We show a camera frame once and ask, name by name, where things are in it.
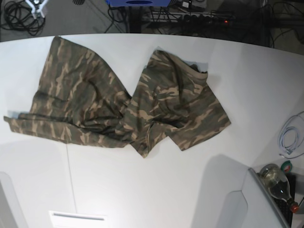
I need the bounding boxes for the camouflage t-shirt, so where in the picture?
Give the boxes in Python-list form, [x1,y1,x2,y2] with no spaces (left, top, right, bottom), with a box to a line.
[4,37,231,157]

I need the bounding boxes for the black coiled cable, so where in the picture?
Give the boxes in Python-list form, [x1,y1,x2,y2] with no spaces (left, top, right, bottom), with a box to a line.
[0,0,47,36]

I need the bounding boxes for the blue box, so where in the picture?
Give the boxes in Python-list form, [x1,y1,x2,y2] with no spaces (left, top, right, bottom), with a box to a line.
[106,0,171,7]

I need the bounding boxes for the green tape roll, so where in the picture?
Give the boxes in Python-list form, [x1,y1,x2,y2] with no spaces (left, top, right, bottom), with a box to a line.
[281,160,293,173]

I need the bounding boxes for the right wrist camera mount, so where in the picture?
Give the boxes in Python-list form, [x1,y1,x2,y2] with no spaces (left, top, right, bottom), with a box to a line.
[25,0,48,19]

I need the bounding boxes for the clear plastic bottle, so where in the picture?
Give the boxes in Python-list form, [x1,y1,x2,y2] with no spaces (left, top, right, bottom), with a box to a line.
[259,164,299,213]

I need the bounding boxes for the white coiled cable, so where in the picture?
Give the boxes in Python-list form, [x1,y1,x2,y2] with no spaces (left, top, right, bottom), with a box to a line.
[278,111,304,158]

